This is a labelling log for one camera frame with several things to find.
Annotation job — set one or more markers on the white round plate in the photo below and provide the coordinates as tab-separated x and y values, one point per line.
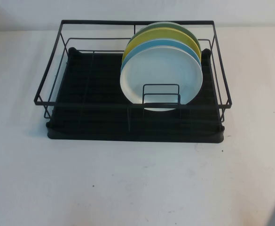
165	68

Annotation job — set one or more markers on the green round plate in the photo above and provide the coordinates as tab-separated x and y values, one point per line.
172	26

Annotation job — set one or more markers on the black plastic drip tray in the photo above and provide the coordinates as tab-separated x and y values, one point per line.
99	77

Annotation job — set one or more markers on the blue round plate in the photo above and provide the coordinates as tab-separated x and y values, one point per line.
151	43

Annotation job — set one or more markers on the yellow round plate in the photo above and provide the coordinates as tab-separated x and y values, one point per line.
151	33

